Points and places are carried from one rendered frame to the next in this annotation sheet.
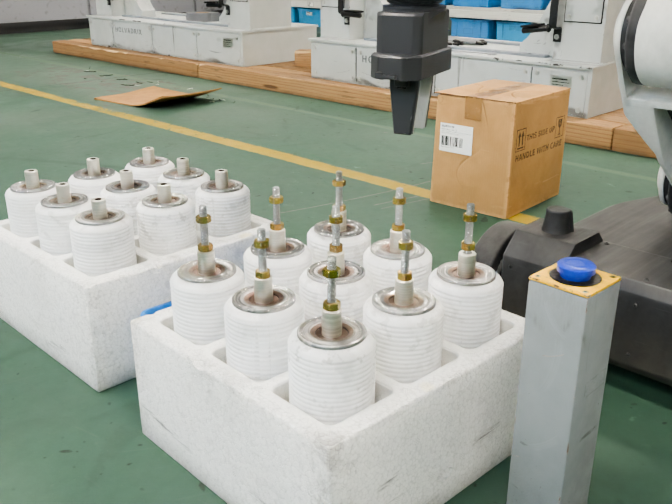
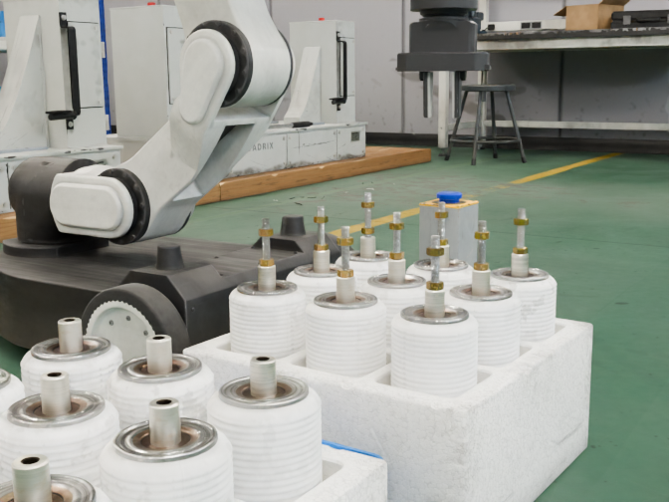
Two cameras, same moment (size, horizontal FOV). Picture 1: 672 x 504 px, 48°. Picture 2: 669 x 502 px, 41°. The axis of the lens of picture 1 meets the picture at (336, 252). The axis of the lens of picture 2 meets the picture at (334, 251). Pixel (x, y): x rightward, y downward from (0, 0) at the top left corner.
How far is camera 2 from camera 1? 162 cm
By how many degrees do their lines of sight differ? 97
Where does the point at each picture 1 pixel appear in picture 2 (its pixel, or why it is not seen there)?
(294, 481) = (577, 382)
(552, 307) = (468, 220)
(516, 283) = (199, 323)
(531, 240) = (186, 278)
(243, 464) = (552, 425)
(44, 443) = not seen: outside the picture
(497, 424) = not seen: hidden behind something
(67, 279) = (356, 486)
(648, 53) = (259, 76)
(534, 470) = not seen: hidden behind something
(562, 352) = (472, 247)
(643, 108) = (219, 127)
